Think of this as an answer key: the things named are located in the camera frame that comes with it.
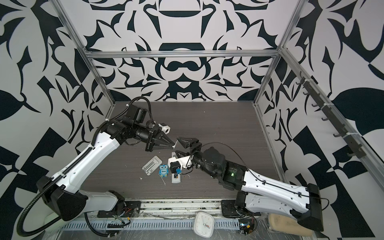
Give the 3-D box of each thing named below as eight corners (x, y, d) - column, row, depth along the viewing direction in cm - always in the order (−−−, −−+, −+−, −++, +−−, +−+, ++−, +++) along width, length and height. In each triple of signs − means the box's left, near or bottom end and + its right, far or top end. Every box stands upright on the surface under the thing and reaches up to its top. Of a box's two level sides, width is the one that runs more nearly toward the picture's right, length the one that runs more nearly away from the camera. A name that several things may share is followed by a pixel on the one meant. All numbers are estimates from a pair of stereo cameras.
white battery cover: (141, 169, 89) (140, 168, 87) (156, 156, 94) (155, 154, 92) (148, 176, 86) (147, 175, 84) (162, 162, 92) (162, 160, 90)
